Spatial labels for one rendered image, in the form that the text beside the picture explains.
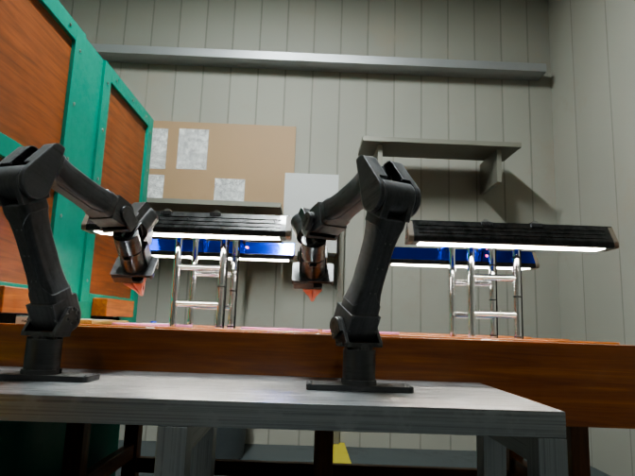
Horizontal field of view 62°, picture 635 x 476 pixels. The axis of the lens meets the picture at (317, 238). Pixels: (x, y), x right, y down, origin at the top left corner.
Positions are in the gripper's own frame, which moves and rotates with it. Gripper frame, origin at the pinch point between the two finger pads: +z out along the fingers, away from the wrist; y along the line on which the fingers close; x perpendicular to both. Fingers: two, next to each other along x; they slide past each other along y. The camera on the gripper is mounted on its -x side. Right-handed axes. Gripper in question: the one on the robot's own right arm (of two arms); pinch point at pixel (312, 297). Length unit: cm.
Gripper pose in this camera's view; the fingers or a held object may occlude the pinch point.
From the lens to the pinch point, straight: 135.1
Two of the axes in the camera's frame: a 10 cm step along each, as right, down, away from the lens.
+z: -0.2, 7.6, 6.5
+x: -0.2, 6.5, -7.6
